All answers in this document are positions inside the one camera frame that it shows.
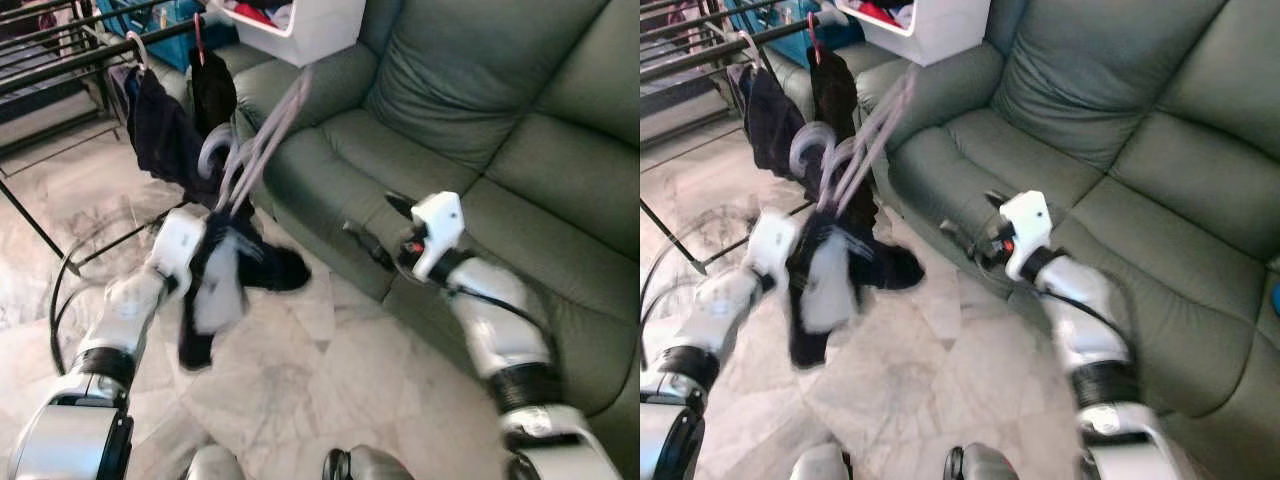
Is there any black and white garment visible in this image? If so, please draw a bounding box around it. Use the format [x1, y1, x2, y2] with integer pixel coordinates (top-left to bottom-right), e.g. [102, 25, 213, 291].
[178, 212, 313, 373]
[785, 215, 926, 371]

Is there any green leather sofa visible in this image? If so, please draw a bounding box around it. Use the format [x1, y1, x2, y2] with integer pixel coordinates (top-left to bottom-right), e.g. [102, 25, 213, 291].
[232, 0, 640, 480]
[855, 0, 1280, 480]

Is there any white storage box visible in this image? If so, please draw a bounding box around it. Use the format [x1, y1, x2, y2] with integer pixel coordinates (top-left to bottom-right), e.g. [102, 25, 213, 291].
[205, 0, 367, 69]
[835, 0, 993, 69]

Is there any dark navy garment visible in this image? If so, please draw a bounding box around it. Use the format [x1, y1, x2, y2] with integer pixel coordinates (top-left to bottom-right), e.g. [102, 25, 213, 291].
[108, 65, 226, 206]
[725, 62, 831, 201]

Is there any dark blue mattress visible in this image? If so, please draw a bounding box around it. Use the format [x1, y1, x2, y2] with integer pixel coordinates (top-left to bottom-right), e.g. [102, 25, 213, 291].
[0, 40, 101, 151]
[640, 40, 721, 151]

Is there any blue bag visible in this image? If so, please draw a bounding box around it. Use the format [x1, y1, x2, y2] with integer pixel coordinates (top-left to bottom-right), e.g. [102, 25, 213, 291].
[725, 0, 851, 46]
[95, 0, 241, 46]

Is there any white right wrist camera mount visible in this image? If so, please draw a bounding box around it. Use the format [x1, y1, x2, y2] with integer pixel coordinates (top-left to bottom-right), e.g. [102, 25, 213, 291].
[1000, 190, 1053, 281]
[410, 192, 467, 281]

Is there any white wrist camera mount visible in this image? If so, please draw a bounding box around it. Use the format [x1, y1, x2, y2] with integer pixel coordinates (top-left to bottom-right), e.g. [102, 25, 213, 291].
[410, 192, 467, 281]
[1000, 190, 1053, 281]
[755, 207, 801, 279]
[150, 207, 208, 276]

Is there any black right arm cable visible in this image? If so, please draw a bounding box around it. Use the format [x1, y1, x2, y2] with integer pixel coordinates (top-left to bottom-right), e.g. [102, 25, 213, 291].
[450, 285, 531, 331]
[1060, 290, 1131, 336]

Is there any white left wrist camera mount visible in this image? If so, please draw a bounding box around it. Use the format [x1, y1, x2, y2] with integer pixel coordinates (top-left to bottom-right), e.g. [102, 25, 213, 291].
[755, 207, 801, 279]
[150, 207, 208, 276]

